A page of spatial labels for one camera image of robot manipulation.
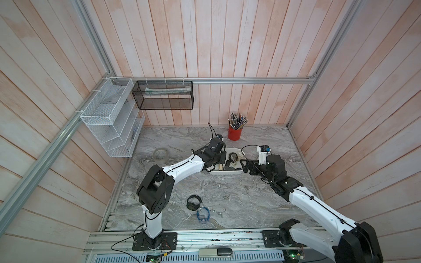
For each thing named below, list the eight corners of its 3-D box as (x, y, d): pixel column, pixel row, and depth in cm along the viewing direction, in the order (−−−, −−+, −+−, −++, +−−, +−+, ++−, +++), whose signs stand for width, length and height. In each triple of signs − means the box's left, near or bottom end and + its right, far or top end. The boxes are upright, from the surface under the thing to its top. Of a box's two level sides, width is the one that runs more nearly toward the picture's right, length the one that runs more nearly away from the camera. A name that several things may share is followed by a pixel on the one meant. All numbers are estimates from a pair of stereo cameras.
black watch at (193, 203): (185, 207, 85) (184, 204, 82) (191, 195, 90) (191, 192, 86) (196, 213, 84) (195, 210, 80) (202, 200, 88) (202, 197, 84)
